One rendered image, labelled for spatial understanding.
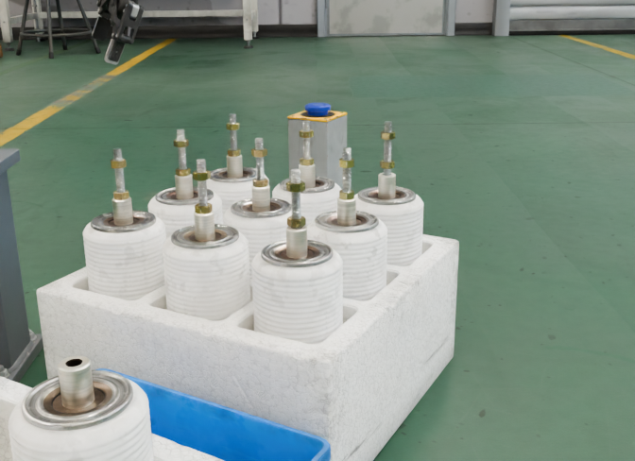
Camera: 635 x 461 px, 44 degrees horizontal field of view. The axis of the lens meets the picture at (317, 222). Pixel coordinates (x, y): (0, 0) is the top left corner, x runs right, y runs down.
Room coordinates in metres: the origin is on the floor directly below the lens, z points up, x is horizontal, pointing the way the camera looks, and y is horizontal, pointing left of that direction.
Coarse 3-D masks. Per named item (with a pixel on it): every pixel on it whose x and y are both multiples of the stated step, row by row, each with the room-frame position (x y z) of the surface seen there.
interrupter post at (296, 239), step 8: (288, 232) 0.77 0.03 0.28; (296, 232) 0.77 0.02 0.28; (304, 232) 0.77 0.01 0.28; (288, 240) 0.77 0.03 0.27; (296, 240) 0.77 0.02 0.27; (304, 240) 0.77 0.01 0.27; (288, 248) 0.77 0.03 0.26; (296, 248) 0.77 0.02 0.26; (304, 248) 0.77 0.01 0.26; (288, 256) 0.77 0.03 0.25; (296, 256) 0.77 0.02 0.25; (304, 256) 0.77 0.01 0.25
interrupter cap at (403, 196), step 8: (360, 192) 0.99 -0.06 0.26; (368, 192) 0.99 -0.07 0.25; (376, 192) 1.00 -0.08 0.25; (400, 192) 1.00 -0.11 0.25; (408, 192) 0.99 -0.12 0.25; (368, 200) 0.96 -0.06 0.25; (376, 200) 0.96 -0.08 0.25; (384, 200) 0.96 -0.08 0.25; (392, 200) 0.96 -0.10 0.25; (400, 200) 0.95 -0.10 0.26; (408, 200) 0.96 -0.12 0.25
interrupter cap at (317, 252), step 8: (312, 240) 0.81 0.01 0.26; (264, 248) 0.78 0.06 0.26; (272, 248) 0.78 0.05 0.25; (280, 248) 0.79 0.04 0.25; (312, 248) 0.79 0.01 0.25; (320, 248) 0.78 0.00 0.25; (328, 248) 0.78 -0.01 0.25; (264, 256) 0.76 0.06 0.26; (272, 256) 0.76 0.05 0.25; (280, 256) 0.77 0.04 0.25; (312, 256) 0.76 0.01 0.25; (320, 256) 0.76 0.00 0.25; (328, 256) 0.76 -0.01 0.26; (272, 264) 0.75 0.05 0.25; (280, 264) 0.74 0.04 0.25; (288, 264) 0.74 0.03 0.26; (296, 264) 0.74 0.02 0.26; (304, 264) 0.74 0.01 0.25; (312, 264) 0.74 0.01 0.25; (320, 264) 0.75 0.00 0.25
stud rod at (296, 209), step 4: (292, 172) 0.77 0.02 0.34; (296, 172) 0.77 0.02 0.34; (292, 176) 0.77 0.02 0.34; (296, 176) 0.77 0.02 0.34; (292, 180) 0.77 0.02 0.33; (296, 180) 0.77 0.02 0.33; (292, 192) 0.77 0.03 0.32; (292, 196) 0.77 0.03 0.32; (296, 196) 0.77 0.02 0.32; (292, 200) 0.77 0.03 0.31; (296, 200) 0.77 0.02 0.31; (292, 204) 0.77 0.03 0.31; (296, 204) 0.77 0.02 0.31; (292, 208) 0.77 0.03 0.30; (296, 208) 0.77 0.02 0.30; (300, 208) 0.78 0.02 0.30; (292, 212) 0.77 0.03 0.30; (296, 212) 0.77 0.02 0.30; (300, 212) 0.78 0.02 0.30; (292, 216) 0.78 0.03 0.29; (296, 216) 0.77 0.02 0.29; (300, 216) 0.78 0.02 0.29; (292, 228) 0.77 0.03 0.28; (296, 228) 0.77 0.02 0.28; (300, 228) 0.78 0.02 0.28
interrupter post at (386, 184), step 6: (384, 180) 0.97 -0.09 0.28; (390, 180) 0.97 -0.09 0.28; (378, 186) 0.98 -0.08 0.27; (384, 186) 0.97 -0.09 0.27; (390, 186) 0.97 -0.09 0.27; (378, 192) 0.98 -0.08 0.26; (384, 192) 0.97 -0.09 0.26; (390, 192) 0.97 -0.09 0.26; (384, 198) 0.97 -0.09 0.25; (390, 198) 0.97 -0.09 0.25
